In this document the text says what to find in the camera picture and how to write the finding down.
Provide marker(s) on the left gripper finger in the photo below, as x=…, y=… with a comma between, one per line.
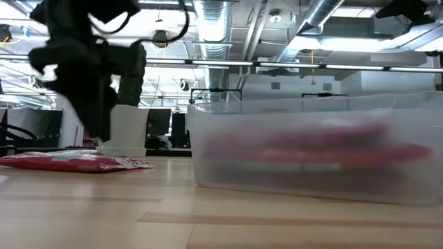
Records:
x=97, y=110

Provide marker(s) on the red popcorn bag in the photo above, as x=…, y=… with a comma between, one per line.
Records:
x=69, y=162
x=294, y=136

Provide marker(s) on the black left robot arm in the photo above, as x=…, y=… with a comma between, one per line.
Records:
x=69, y=17

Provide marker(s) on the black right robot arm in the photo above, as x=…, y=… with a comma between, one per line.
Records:
x=401, y=8

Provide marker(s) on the white pillar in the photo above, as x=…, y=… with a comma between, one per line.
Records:
x=69, y=121

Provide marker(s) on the white hexagonal plant pot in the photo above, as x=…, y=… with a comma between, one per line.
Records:
x=126, y=131

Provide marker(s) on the green cactus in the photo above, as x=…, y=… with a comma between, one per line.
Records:
x=133, y=90

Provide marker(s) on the black computer monitor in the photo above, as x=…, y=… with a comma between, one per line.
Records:
x=158, y=121

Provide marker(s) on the black computer tower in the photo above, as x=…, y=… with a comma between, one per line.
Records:
x=179, y=128

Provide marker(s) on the overhead rig light bar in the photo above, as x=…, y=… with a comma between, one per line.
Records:
x=294, y=64

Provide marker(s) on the clear plastic basket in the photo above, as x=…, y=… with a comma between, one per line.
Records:
x=311, y=110

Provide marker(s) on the long ceiling lamp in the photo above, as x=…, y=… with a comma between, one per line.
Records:
x=346, y=44

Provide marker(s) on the black metal table frame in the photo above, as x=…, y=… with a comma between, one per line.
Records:
x=166, y=152

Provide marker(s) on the overhead camera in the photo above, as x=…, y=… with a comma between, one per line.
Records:
x=161, y=36

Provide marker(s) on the silver ventilation duct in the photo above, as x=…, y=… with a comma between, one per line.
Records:
x=212, y=27
x=311, y=20

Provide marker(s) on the black metal stand frame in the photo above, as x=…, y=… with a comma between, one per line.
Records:
x=323, y=94

